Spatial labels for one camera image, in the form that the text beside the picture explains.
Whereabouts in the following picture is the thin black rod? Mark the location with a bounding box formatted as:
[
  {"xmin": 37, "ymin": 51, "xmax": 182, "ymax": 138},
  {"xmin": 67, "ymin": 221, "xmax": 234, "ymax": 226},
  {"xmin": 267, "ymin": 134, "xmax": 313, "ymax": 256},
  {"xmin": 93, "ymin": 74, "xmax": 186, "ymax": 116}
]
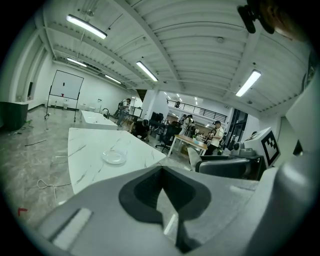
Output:
[{"xmin": 24, "ymin": 138, "xmax": 48, "ymax": 147}]

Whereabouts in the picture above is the black office chair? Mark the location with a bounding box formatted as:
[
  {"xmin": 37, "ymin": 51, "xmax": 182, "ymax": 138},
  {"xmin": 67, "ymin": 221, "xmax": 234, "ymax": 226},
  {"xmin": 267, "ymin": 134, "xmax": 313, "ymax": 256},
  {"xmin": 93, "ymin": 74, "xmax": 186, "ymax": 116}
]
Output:
[{"xmin": 155, "ymin": 123, "xmax": 181, "ymax": 154}]

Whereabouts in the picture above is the wooden desk with white legs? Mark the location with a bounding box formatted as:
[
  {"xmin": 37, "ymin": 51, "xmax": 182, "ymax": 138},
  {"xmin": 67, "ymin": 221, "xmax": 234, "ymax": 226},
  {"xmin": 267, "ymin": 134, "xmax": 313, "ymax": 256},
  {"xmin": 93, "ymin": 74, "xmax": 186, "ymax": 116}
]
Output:
[{"xmin": 167, "ymin": 134, "xmax": 209, "ymax": 158}]

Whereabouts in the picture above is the clear glass plate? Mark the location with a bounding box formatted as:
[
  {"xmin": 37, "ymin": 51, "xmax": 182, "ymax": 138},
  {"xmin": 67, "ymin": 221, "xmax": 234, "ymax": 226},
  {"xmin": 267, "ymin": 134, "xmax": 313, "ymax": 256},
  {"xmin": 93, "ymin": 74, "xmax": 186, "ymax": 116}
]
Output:
[{"xmin": 101, "ymin": 149, "xmax": 128, "ymax": 166}]

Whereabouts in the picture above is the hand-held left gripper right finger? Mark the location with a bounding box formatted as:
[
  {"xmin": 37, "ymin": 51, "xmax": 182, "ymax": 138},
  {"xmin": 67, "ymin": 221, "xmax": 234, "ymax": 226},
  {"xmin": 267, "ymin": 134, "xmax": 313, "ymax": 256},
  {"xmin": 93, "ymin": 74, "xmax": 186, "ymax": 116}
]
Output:
[{"xmin": 162, "ymin": 165, "xmax": 261, "ymax": 254}]

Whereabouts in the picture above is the black balcony railing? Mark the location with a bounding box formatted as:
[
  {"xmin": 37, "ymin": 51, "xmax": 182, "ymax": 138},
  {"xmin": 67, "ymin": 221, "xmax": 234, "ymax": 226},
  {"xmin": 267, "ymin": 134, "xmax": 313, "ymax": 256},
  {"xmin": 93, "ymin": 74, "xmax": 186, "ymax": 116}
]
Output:
[{"xmin": 172, "ymin": 100, "xmax": 229, "ymax": 124}]

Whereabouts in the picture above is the dark green round bin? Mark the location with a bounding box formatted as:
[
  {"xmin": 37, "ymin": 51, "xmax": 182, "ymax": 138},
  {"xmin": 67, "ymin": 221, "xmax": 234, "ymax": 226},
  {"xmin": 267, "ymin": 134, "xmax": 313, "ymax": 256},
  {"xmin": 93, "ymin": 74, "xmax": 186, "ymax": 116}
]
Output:
[{"xmin": 0, "ymin": 101, "xmax": 29, "ymax": 132}]

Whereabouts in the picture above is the white looped cable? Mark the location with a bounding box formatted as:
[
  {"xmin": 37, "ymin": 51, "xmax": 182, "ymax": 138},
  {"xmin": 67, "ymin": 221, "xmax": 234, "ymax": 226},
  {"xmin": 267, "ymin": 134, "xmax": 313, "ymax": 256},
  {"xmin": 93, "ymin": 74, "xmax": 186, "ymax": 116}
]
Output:
[{"xmin": 37, "ymin": 178, "xmax": 73, "ymax": 205}]

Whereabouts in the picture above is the white marble table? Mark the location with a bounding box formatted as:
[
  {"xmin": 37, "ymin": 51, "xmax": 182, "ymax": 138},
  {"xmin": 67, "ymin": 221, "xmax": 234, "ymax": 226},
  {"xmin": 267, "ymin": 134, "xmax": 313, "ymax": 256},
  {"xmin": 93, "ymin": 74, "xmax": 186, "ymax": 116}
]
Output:
[{"xmin": 67, "ymin": 127, "xmax": 167, "ymax": 195}]

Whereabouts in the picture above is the white island counter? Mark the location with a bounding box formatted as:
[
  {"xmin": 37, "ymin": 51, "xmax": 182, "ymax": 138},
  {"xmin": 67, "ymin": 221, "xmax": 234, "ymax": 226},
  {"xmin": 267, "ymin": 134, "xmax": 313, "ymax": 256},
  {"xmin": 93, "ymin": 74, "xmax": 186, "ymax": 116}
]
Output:
[{"xmin": 80, "ymin": 110, "xmax": 119, "ymax": 131}]

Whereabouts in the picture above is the ceiling tube light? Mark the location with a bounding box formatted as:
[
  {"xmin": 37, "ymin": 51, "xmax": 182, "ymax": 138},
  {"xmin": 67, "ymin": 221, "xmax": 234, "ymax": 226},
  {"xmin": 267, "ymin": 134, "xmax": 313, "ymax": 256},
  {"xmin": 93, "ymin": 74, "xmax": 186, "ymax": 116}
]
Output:
[
  {"xmin": 66, "ymin": 57, "xmax": 88, "ymax": 68},
  {"xmin": 104, "ymin": 74, "xmax": 122, "ymax": 85},
  {"xmin": 235, "ymin": 69, "xmax": 262, "ymax": 98},
  {"xmin": 135, "ymin": 60, "xmax": 159, "ymax": 83},
  {"xmin": 65, "ymin": 13, "xmax": 109, "ymax": 40}
]

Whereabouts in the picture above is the whiteboard on black stand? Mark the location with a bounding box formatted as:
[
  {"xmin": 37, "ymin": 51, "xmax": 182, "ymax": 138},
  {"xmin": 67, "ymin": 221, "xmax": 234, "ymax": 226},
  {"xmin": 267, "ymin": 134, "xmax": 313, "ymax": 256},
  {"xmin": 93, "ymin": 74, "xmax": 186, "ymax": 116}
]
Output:
[{"xmin": 44, "ymin": 69, "xmax": 85, "ymax": 123}]

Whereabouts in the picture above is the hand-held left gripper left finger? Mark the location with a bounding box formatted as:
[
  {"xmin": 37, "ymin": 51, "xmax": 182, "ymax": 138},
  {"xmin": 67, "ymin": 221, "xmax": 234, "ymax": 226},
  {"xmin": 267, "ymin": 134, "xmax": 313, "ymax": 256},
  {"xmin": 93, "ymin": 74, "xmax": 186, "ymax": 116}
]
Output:
[{"xmin": 37, "ymin": 164, "xmax": 181, "ymax": 256}]

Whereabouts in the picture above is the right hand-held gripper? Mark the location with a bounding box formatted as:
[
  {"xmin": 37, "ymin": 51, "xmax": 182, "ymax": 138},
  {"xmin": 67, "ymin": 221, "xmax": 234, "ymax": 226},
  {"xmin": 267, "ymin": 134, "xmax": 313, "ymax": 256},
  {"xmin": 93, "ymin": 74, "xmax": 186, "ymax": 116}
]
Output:
[{"xmin": 195, "ymin": 126, "xmax": 281, "ymax": 181}]

